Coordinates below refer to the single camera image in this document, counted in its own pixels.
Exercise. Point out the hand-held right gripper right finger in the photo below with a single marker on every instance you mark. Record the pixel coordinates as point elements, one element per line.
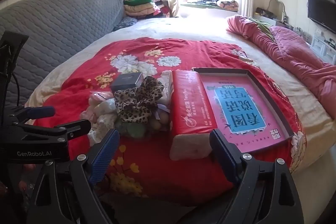
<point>223,158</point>

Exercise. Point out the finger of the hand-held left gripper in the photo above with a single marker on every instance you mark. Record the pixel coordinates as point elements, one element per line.
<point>76,128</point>
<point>43,111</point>

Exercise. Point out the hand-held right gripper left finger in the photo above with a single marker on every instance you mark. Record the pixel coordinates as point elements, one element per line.
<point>105,153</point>

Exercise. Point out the cream teddy bear pink dress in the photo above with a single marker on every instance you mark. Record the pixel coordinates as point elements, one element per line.
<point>103,108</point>

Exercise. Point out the mint green round sponge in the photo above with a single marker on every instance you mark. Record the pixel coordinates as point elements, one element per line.
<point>131,129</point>

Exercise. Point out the leopard print scrunchie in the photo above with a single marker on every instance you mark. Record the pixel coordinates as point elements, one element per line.
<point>136,103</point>

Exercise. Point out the dark glossy box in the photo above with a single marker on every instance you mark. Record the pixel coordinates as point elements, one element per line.
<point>126,81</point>

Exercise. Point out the grey cardboard box tray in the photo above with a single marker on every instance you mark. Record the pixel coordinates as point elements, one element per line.
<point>223,72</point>

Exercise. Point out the person's left hand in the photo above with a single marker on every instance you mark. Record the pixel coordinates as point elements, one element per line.
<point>28,167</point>

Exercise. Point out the red tissue pack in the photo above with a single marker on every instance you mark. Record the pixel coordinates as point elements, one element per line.
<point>189,108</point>

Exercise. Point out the grey quilted headboard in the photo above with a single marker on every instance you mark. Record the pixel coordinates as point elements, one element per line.
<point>52,29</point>

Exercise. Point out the red floral blanket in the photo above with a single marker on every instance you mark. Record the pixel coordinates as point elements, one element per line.
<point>210,56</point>

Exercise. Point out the dark patterned pillow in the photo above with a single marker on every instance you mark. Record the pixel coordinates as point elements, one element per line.
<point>125,22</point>

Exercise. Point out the pink quilt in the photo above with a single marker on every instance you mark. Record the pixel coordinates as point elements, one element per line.
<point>288,56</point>

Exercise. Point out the pile of folded blankets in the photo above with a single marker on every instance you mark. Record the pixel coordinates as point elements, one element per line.
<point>141,7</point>

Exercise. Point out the green cloth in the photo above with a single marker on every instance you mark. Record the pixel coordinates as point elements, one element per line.
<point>258,24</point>

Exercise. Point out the cluster of cosmetic bottles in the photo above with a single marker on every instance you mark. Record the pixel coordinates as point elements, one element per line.
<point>299,32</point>

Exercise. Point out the white drawer cabinet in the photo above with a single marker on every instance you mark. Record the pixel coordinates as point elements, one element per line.
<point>324,49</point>

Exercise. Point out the black case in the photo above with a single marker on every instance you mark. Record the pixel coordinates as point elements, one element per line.
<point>263,12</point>

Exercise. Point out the folded floral blanket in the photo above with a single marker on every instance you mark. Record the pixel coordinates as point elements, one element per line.
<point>228,4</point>

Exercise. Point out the heart-shaped dresser mirror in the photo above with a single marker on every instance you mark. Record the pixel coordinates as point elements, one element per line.
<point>275,8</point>

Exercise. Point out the black flat television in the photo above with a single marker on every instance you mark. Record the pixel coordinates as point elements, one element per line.
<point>321,12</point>

